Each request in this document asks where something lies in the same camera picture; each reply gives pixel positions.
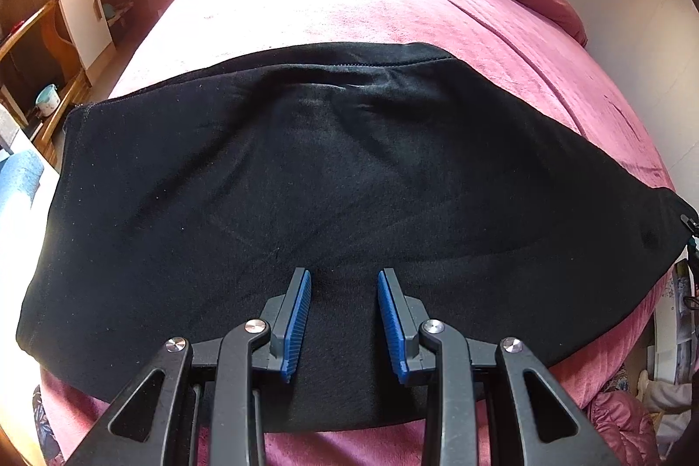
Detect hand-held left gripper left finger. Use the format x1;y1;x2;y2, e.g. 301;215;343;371
66;268;313;466

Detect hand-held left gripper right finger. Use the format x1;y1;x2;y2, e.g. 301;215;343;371
377;268;623;466

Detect black pants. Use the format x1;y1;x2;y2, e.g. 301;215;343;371
16;41;696;435

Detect red puffer jacket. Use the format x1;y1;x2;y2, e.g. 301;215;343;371
586;388;663;466

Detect beige cloth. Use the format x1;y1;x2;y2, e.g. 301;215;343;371
635;366;699;424

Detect blue cloth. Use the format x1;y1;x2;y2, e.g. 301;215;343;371
0;152;62;229

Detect mint green cup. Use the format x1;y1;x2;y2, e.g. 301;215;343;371
35;84;60;118

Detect white chair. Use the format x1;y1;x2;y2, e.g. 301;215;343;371
0;103;24;157

